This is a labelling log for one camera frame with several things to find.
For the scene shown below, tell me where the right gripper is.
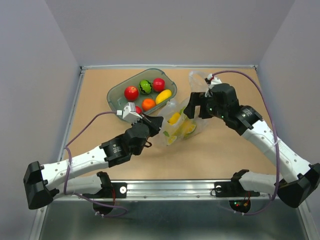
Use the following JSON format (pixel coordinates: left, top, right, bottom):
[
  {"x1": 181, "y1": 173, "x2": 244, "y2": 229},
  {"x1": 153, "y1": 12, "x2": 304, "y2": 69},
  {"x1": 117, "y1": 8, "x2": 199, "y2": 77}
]
[{"x1": 184, "y1": 91, "x2": 227, "y2": 120}]

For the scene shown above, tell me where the clear plastic bag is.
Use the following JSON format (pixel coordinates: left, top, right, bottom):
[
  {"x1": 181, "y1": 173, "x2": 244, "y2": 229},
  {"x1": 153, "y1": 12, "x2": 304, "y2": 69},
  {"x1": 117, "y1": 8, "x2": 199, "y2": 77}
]
[{"x1": 157, "y1": 70, "x2": 213, "y2": 148}]

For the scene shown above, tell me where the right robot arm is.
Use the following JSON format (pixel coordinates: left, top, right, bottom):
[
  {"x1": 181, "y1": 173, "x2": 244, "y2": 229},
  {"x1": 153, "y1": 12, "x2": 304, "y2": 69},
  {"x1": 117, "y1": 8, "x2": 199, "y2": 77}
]
[{"x1": 183, "y1": 83, "x2": 320, "y2": 208}]

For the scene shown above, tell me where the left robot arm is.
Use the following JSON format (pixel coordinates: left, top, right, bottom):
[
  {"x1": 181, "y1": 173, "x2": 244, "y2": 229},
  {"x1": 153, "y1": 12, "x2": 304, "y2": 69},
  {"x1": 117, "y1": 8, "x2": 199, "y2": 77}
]
[{"x1": 23, "y1": 114, "x2": 164, "y2": 210}]

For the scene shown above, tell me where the orange toy fruit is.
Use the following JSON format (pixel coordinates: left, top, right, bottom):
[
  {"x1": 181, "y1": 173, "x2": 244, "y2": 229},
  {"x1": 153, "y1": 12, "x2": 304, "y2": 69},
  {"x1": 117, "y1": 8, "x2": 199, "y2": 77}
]
[{"x1": 141, "y1": 98, "x2": 156, "y2": 112}]

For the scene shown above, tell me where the green fruit in bag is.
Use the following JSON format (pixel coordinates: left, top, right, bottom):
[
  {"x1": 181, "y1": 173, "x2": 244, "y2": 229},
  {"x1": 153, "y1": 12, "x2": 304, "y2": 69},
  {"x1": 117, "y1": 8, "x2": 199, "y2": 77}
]
[{"x1": 183, "y1": 124, "x2": 197, "y2": 139}]

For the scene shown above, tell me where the red toy strawberry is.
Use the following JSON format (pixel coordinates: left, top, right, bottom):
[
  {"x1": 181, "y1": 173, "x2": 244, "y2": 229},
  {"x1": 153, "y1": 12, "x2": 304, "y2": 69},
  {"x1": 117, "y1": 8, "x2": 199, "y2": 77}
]
[{"x1": 135, "y1": 106, "x2": 143, "y2": 114}]

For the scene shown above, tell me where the yellow toy mango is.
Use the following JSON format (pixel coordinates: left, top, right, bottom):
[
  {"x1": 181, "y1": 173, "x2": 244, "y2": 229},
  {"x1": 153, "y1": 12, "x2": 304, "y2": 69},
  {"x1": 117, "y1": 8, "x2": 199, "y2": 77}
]
[{"x1": 155, "y1": 89, "x2": 172, "y2": 105}]

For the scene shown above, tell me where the grey-green plastic basin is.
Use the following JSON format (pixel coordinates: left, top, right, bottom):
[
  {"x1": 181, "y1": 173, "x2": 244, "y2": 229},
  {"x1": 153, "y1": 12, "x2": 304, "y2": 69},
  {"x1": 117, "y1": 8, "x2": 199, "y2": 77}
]
[{"x1": 106, "y1": 68, "x2": 178, "y2": 115}]

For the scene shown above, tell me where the green toy watermelon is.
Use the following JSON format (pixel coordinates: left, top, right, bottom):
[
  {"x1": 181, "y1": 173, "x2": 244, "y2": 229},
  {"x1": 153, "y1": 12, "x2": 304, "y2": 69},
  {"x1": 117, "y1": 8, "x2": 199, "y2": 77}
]
[{"x1": 139, "y1": 79, "x2": 152, "y2": 95}]

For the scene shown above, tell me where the red apple left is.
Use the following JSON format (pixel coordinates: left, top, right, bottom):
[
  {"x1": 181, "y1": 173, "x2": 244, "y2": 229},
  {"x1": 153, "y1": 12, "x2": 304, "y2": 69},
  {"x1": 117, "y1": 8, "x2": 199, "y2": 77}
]
[{"x1": 124, "y1": 86, "x2": 139, "y2": 102}]

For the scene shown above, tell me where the red apple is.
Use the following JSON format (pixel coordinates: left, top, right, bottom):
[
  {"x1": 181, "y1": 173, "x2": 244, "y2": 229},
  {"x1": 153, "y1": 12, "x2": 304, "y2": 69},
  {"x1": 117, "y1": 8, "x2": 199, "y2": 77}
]
[
  {"x1": 152, "y1": 77, "x2": 165, "y2": 93},
  {"x1": 124, "y1": 86, "x2": 139, "y2": 102}
]

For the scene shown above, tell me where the red apple right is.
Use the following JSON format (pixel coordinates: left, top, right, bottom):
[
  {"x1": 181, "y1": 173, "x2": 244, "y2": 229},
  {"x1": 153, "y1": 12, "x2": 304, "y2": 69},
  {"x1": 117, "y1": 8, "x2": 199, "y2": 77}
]
[{"x1": 152, "y1": 77, "x2": 165, "y2": 93}]

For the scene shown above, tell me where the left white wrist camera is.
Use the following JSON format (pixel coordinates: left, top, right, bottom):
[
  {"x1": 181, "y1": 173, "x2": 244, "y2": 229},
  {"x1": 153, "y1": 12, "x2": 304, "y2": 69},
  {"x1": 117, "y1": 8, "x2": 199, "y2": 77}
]
[{"x1": 116, "y1": 102, "x2": 142, "y2": 124}]

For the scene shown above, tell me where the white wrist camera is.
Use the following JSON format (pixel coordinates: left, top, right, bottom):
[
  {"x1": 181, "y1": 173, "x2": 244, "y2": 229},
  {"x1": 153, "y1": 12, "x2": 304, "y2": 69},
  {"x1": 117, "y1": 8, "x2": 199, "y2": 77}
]
[
  {"x1": 204, "y1": 73, "x2": 222, "y2": 97},
  {"x1": 116, "y1": 102, "x2": 142, "y2": 124}
]

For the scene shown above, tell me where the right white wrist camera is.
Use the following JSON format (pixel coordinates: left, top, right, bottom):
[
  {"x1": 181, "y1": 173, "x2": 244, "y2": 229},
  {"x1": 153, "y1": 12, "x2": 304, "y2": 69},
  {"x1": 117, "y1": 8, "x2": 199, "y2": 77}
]
[{"x1": 204, "y1": 73, "x2": 222, "y2": 97}]

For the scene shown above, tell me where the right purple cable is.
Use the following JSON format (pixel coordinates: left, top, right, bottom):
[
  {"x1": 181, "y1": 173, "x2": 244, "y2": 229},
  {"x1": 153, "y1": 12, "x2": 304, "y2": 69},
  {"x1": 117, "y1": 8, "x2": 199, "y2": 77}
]
[{"x1": 212, "y1": 69, "x2": 280, "y2": 216}]

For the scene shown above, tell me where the aluminium front rail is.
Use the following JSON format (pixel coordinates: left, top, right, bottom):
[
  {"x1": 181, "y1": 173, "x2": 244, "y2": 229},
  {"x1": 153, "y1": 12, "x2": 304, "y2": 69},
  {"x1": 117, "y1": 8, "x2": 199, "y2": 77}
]
[{"x1": 53, "y1": 175, "x2": 264, "y2": 201}]

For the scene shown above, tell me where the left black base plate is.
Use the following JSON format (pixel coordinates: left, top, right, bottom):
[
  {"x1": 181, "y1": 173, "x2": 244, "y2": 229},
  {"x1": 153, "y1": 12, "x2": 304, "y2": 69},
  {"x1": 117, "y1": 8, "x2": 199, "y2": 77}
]
[{"x1": 81, "y1": 182, "x2": 127, "y2": 199}]

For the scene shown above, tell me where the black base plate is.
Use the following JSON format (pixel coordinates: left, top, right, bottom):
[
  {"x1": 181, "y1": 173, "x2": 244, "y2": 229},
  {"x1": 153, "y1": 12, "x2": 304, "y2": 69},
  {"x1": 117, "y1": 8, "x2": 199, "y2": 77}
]
[
  {"x1": 81, "y1": 182, "x2": 127, "y2": 199},
  {"x1": 210, "y1": 181, "x2": 240, "y2": 198}
]

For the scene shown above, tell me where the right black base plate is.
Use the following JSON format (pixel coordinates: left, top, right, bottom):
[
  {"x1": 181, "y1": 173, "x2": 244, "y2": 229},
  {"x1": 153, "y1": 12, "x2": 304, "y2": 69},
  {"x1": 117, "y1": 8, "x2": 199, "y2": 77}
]
[{"x1": 210, "y1": 181, "x2": 240, "y2": 198}]

